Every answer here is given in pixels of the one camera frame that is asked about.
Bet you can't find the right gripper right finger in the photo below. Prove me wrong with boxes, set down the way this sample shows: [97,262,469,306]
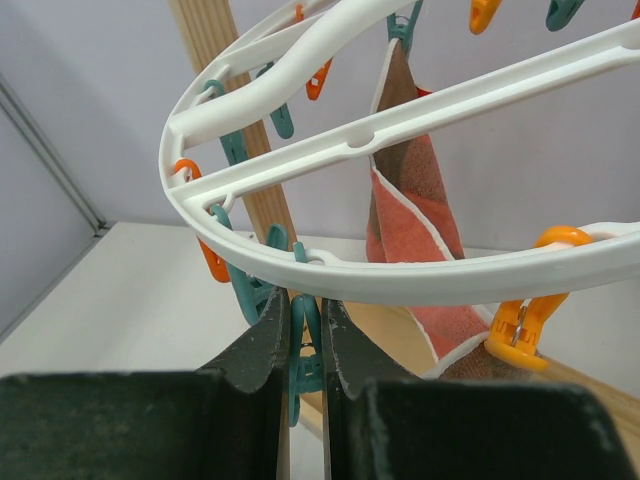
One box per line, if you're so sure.
[321,300,636,479]

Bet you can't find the orange clip far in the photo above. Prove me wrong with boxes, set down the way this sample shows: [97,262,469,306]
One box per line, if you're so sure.
[469,0,502,35]

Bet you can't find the orange clip inner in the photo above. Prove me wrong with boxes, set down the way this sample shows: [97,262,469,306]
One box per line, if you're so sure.
[295,4,333,101]

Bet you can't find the orange clip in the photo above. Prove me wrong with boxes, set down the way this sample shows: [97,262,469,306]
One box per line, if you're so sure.
[483,225,594,372]
[469,0,502,35]
[295,4,333,101]
[174,158,230,283]

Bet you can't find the teal clip holding sock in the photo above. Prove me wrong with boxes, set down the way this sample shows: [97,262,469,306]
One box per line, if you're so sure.
[386,1,423,55]

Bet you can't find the pink and brown sock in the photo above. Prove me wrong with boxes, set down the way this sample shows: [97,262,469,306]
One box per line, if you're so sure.
[364,37,551,384]

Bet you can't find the wooden hanging rack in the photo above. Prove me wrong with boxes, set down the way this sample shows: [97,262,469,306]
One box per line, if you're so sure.
[167,0,640,480]

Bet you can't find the teal clip front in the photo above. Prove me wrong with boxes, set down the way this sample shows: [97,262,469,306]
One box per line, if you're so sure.
[287,242,325,429]

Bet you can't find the orange clip lower left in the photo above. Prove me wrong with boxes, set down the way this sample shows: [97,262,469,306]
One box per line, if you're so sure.
[174,158,230,283]

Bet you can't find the teal clip far right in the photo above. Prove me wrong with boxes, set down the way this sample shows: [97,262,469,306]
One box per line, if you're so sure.
[545,0,584,32]

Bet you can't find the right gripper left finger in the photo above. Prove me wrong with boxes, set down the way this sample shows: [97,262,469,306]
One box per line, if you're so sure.
[1,287,290,479]

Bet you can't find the teal clip left rim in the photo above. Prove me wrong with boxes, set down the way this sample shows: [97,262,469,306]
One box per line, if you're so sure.
[226,223,289,326]

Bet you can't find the orange clip front right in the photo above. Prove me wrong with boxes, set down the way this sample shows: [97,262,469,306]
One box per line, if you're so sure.
[483,225,594,372]

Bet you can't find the white round clip hanger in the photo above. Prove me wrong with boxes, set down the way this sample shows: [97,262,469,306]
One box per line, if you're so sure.
[159,1,639,306]

